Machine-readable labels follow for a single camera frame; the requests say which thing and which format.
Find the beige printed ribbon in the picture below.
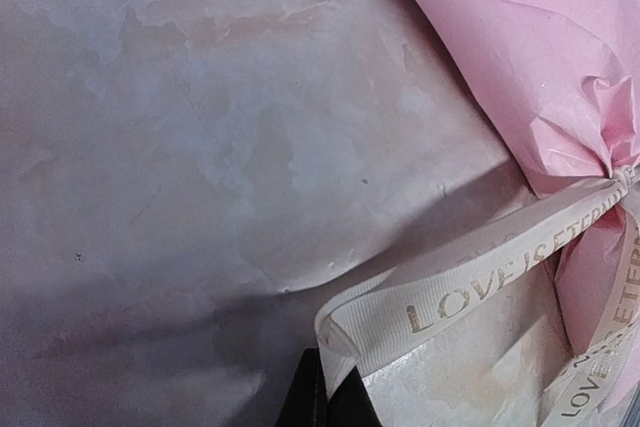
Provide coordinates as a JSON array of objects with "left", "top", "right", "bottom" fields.
[{"left": 314, "top": 167, "right": 639, "bottom": 426}]

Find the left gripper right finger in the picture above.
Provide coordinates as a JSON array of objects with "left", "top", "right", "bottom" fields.
[{"left": 329, "top": 367, "right": 382, "bottom": 427}]

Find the pink wrapping paper sheet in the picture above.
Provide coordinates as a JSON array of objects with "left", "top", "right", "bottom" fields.
[{"left": 372, "top": 0, "right": 640, "bottom": 418}]

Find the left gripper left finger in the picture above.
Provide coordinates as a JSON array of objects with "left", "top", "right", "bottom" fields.
[{"left": 277, "top": 348, "right": 329, "bottom": 427}]

